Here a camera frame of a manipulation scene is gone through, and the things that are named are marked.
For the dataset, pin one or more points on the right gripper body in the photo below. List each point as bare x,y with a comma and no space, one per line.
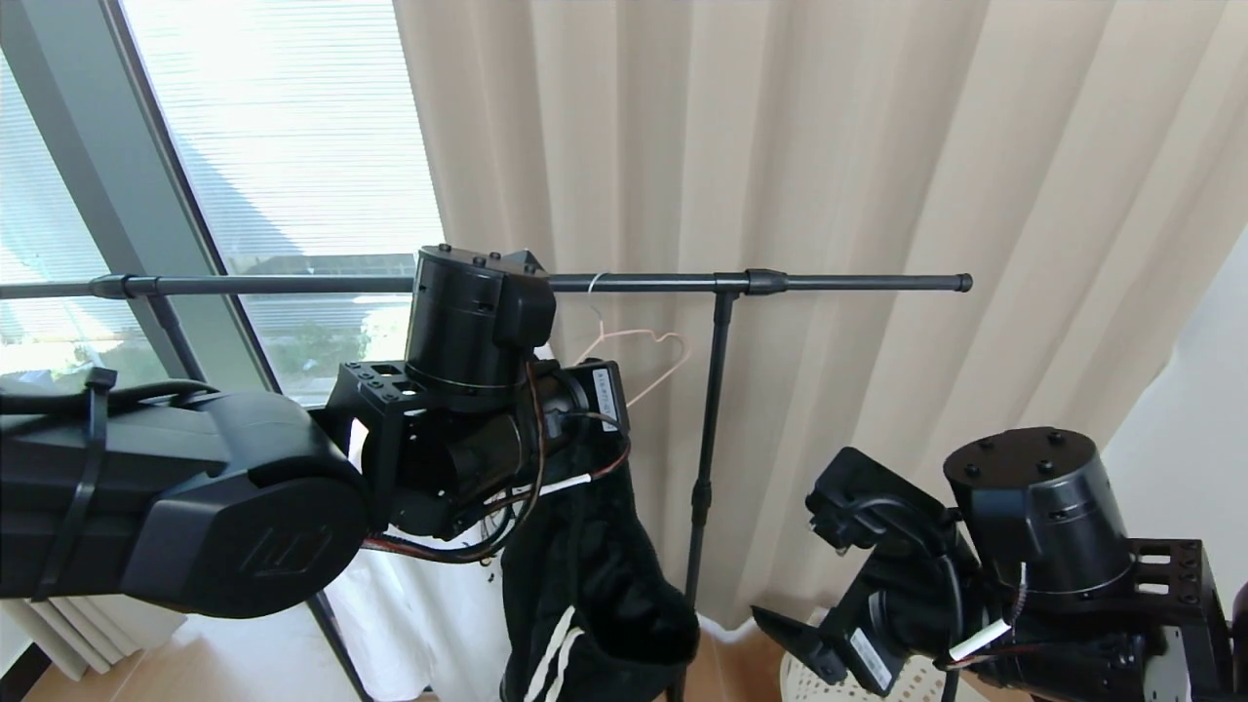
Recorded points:
912,614

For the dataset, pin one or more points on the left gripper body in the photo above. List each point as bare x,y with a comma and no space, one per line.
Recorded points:
585,409

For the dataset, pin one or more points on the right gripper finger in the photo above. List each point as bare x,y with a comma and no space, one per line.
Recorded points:
804,648

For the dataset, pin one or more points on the pink clothes hanger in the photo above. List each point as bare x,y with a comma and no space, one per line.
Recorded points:
629,332

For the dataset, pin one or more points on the black garment with white stripes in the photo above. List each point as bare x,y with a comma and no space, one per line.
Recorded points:
604,585

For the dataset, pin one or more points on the white laundry basket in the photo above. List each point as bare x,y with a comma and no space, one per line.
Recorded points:
912,687

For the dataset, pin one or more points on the black clothes rack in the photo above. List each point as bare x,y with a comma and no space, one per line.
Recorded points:
858,283

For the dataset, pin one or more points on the beige curtain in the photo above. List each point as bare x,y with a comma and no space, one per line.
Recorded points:
877,146
78,643

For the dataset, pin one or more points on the window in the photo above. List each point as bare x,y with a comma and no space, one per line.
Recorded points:
292,127

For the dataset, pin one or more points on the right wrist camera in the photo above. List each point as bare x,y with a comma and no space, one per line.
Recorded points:
868,497

